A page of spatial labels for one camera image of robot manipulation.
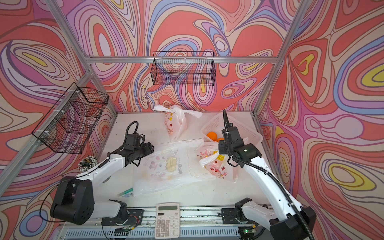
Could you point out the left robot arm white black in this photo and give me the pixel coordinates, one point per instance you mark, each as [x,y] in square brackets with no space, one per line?
[74,199]

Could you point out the black wire basket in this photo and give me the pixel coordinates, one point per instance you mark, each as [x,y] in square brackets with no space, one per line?
[73,121]
[183,68]

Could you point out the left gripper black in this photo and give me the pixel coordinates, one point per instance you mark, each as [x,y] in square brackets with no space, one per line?
[149,148]

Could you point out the printed white plastic bag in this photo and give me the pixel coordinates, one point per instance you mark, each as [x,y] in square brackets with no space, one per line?
[217,164]

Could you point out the orange fruit right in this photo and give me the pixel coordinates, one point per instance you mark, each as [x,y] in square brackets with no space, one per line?
[212,136]

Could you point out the cup of pens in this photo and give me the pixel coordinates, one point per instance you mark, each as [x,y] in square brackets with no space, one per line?
[87,163]

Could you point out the black wire basket left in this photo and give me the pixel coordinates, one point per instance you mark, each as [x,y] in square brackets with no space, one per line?
[73,121]

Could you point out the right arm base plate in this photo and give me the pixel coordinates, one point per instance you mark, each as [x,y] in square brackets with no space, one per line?
[232,216]

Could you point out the white desk calculator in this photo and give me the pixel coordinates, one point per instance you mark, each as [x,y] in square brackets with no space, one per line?
[167,224]

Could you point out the black wire basket back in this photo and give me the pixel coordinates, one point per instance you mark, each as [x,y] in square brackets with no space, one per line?
[183,68]

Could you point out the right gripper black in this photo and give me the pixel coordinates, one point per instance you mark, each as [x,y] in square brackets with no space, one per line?
[221,147]

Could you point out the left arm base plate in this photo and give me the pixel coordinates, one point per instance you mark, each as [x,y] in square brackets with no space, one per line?
[132,218]

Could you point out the white plastic fruit basket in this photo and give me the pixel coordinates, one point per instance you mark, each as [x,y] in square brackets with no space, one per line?
[216,125]

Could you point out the clear plastic bag bottom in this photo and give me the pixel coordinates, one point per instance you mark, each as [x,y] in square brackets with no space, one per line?
[172,165]

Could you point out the green pen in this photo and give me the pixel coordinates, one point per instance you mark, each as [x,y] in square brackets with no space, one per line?
[127,193]

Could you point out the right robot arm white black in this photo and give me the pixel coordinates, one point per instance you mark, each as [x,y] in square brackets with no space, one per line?
[288,219]

